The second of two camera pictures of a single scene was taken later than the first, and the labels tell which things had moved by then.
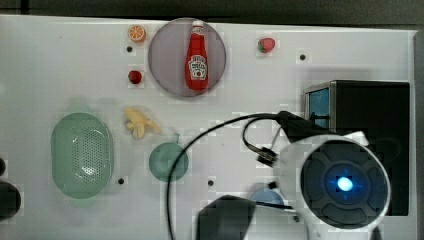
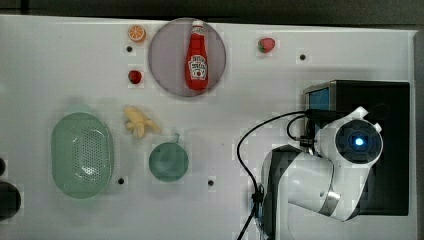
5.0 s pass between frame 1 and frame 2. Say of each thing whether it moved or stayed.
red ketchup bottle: stayed
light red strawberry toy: stayed
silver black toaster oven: stayed
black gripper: moved
